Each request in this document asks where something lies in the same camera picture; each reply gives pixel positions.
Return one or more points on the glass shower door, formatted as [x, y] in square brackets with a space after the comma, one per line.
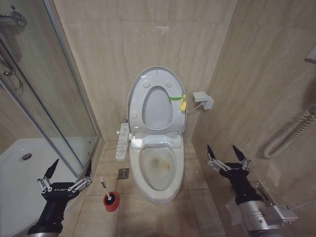
[49, 86]

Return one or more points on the white shower tray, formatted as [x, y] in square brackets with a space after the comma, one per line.
[14, 187]

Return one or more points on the white toilet bowl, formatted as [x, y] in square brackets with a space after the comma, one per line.
[158, 195]

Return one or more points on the chrome toilet paper holder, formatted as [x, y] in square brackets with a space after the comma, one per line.
[265, 193]

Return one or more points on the metal floor drain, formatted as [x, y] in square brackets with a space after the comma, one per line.
[123, 173]

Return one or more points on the white wall mount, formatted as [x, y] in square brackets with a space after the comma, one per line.
[311, 58]

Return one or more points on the yellow tag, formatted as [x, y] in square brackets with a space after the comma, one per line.
[182, 105]

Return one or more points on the red toilet brush holder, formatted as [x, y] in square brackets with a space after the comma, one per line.
[111, 205]

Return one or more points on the white toilet paper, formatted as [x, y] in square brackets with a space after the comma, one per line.
[232, 208]

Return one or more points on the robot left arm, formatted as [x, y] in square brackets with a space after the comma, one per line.
[44, 232]

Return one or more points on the chrome shower faucet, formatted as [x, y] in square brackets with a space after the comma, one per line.
[14, 18]

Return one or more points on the white toilet lid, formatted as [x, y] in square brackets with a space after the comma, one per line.
[157, 108]

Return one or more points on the white bidet control panel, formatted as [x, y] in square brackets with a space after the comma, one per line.
[122, 143]

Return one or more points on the round shower drain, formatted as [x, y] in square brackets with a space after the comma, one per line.
[25, 157]

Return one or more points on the white toilet brush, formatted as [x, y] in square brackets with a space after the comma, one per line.
[105, 187]

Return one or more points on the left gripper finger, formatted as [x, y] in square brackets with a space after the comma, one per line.
[88, 170]
[50, 170]

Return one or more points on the grey wall socket box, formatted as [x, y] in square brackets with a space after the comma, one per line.
[201, 97]

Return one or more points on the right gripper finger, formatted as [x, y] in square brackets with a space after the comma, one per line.
[240, 153]
[211, 154]

